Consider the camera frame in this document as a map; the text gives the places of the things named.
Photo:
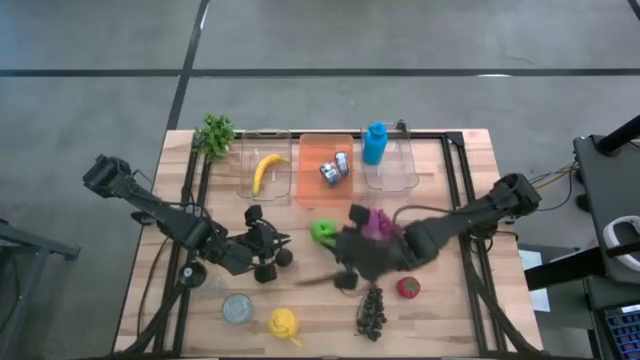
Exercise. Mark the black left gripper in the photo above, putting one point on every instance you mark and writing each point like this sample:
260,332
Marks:
257,247

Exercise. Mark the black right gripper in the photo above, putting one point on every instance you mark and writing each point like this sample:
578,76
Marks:
370,260

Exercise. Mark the magenta squeeze bottle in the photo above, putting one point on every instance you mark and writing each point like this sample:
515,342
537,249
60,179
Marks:
372,225

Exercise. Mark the red toy grape bunch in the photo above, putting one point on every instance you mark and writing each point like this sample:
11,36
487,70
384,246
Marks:
394,227

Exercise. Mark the red toy strawberry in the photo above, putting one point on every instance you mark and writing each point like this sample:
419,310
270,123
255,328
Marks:
408,287

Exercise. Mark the dark blue toy grape bunch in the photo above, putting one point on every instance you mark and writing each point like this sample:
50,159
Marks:
372,312

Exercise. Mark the yellow toy banana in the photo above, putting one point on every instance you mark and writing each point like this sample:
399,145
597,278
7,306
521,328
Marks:
260,175

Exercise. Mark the tin can gold lid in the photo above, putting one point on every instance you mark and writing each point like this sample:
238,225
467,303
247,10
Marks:
330,174

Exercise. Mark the yellow squeeze bottle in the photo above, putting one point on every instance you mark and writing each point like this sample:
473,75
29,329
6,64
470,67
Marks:
283,322

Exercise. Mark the tin can silver lid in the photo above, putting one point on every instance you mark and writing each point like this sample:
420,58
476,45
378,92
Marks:
237,308

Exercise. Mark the tin can blue label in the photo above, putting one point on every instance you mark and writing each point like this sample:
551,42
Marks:
342,164

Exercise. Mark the blue squeeze bottle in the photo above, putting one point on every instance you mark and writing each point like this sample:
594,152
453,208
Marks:
375,145

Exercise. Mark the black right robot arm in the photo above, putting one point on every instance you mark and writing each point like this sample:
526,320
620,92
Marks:
465,220

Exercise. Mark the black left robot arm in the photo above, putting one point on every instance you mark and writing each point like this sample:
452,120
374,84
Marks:
160,215

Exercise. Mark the green toy apple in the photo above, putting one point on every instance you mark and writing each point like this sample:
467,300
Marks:
320,229

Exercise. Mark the clear plastic bin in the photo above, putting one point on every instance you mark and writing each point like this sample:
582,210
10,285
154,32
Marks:
265,195
395,170

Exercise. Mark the orange plastic bin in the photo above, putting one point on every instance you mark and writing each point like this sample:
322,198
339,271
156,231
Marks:
315,195

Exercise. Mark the green potted plant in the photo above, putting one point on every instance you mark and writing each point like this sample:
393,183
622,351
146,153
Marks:
214,135

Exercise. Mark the grey headphones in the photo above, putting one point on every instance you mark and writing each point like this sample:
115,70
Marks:
612,235

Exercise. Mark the black side desk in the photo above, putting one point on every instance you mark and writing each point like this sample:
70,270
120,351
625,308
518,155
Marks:
595,165

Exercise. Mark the grey metal stand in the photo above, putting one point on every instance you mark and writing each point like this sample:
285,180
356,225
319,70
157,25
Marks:
30,242

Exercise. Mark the backlit keyboard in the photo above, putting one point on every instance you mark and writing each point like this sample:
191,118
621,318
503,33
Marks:
622,332

